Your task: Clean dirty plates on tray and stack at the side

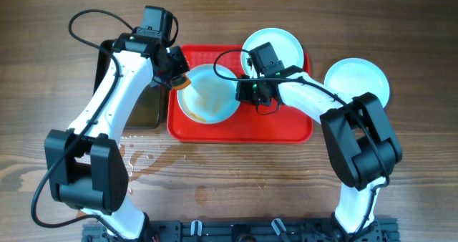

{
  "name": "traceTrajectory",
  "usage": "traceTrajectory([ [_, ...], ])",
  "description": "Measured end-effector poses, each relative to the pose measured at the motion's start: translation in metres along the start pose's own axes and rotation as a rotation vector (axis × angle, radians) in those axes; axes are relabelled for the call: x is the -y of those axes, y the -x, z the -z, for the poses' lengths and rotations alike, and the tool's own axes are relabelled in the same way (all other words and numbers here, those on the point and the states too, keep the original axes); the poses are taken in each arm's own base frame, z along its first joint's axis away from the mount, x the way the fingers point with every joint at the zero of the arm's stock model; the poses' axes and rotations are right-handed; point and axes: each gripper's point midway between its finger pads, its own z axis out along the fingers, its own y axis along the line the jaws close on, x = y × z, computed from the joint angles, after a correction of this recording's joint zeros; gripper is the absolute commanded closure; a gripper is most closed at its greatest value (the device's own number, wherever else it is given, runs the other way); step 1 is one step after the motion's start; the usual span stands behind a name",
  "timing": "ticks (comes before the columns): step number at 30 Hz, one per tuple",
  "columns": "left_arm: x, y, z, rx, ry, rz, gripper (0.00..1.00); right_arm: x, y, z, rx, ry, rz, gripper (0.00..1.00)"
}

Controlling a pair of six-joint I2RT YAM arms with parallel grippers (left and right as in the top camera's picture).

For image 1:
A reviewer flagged black water basin tray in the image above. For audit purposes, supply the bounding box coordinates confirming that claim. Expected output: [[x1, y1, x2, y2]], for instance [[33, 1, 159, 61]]
[[93, 52, 168, 129]]

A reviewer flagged red plastic serving tray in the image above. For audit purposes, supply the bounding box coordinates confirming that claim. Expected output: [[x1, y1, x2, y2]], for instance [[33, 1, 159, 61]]
[[167, 44, 313, 144]]

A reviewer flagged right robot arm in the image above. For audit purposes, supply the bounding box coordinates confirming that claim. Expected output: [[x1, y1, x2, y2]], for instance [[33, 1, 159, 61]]
[[235, 42, 402, 241]]

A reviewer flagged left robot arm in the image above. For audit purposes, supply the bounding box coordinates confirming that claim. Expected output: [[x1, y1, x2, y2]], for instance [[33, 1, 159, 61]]
[[31, 6, 190, 241]]

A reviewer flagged white plate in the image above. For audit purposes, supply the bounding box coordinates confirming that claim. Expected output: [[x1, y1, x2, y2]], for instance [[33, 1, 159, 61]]
[[242, 28, 305, 68], [324, 58, 390, 107], [177, 64, 240, 125]]

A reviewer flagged left black cable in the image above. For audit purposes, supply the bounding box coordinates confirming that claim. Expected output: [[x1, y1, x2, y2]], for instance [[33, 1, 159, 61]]
[[30, 9, 180, 242]]

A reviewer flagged orange green scrub sponge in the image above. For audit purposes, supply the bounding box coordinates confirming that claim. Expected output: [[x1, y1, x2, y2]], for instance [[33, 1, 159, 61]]
[[170, 74, 191, 90]]

